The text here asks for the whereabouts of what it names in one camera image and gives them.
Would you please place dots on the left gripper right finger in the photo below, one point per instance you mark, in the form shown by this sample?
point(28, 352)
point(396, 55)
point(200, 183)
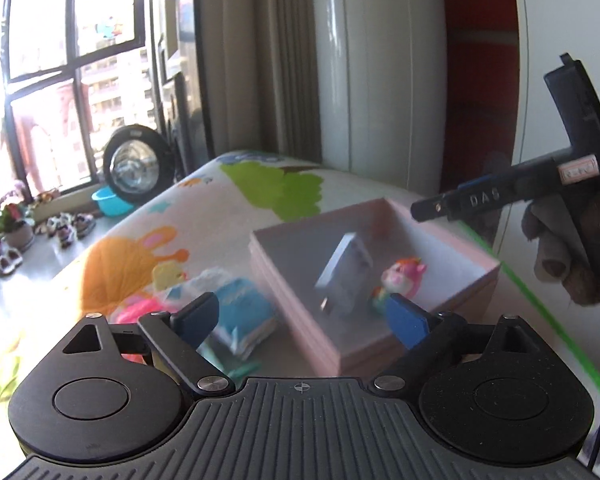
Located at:
point(430, 341)

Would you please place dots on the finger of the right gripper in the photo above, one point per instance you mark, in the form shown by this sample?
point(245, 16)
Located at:
point(547, 175)

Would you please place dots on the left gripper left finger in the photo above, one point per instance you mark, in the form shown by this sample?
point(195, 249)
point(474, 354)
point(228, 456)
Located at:
point(175, 337)

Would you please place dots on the pink plastic strainer basket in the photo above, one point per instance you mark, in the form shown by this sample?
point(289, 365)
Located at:
point(131, 313)

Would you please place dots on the pink pig toy figure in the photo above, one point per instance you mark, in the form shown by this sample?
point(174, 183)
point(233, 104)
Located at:
point(403, 278)

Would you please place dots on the blue tissue packet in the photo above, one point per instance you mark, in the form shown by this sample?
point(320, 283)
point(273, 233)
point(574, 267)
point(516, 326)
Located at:
point(246, 317)

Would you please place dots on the white power adapter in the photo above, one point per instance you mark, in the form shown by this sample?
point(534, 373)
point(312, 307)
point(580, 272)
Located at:
point(344, 275)

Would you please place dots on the gloved right hand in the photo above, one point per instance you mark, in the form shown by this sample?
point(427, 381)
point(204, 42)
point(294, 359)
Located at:
point(560, 258)

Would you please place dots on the colourful cartoon play mat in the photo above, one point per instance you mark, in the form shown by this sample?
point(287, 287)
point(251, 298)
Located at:
point(248, 215)

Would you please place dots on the pink cardboard box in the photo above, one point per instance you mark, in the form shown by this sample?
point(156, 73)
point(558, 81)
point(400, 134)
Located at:
point(288, 259)

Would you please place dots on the blue plastic basin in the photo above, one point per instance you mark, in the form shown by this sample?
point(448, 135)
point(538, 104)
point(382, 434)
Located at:
point(109, 204)

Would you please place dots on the washing machine door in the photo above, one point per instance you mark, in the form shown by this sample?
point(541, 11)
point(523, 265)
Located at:
point(138, 164)

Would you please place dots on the flower pot with orchids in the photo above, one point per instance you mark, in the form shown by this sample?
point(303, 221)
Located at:
point(16, 230)

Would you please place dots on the beige curtain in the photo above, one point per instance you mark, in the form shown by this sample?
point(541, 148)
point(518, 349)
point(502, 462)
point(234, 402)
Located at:
point(258, 65)

